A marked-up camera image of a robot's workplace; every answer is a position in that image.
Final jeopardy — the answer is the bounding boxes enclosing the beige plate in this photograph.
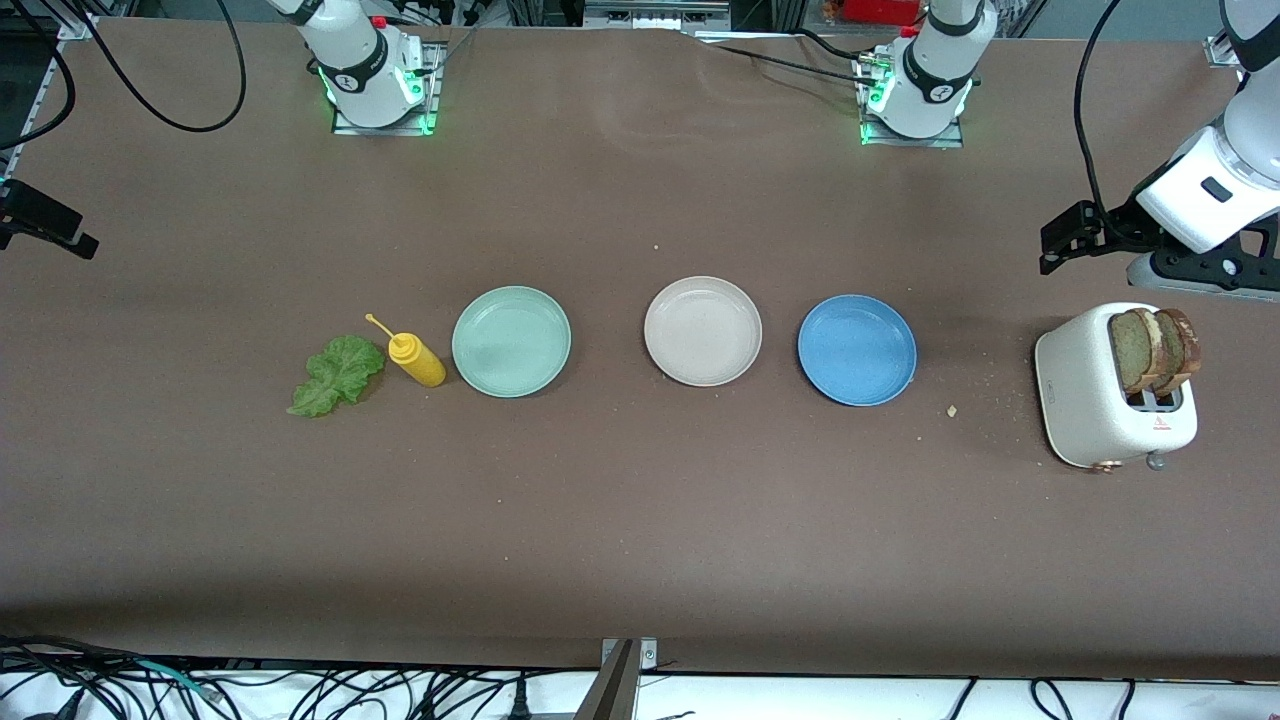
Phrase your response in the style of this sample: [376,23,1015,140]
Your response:
[644,276,763,388]

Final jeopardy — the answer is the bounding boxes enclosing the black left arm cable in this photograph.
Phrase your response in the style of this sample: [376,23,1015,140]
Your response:
[1073,0,1126,223]

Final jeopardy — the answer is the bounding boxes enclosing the green lettuce leaf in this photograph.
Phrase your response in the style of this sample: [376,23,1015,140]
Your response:
[287,335,387,419]

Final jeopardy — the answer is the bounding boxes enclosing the yellow mustard squeeze bottle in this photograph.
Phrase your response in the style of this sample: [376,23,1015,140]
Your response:
[365,313,448,389]

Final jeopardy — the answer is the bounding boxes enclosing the tangled black floor cables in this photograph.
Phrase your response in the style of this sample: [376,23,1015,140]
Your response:
[0,635,501,720]

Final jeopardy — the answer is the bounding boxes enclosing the red box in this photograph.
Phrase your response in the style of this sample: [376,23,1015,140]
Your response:
[845,0,926,26]

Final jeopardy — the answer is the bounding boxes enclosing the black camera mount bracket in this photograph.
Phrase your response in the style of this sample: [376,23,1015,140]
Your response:
[1150,215,1280,296]

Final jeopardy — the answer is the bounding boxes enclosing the light-crust bread slice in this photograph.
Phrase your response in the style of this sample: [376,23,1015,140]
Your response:
[1108,308,1166,393]

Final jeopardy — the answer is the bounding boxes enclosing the dark-crust bread slice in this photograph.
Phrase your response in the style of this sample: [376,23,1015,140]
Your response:
[1155,307,1203,396]

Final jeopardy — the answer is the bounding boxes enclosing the teal cable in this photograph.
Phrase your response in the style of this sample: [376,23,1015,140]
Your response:
[125,655,216,699]

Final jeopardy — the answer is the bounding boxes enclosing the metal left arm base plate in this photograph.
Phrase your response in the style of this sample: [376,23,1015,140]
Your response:
[858,55,966,149]

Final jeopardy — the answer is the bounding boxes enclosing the grey metal table bracket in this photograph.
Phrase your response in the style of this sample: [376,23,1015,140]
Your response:
[575,637,661,720]

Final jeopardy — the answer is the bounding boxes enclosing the silver metal frame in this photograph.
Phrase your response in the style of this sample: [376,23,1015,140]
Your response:
[580,0,736,33]

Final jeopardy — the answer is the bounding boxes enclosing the blue plate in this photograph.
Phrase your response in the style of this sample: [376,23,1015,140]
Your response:
[797,294,918,407]

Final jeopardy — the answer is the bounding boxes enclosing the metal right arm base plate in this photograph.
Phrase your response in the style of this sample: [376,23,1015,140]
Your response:
[330,42,443,137]

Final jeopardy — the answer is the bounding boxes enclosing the pale green plate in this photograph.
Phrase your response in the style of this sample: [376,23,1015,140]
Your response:
[452,286,572,399]

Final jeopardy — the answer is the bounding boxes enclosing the white toaster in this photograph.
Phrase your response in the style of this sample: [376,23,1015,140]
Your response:
[1034,302,1199,473]

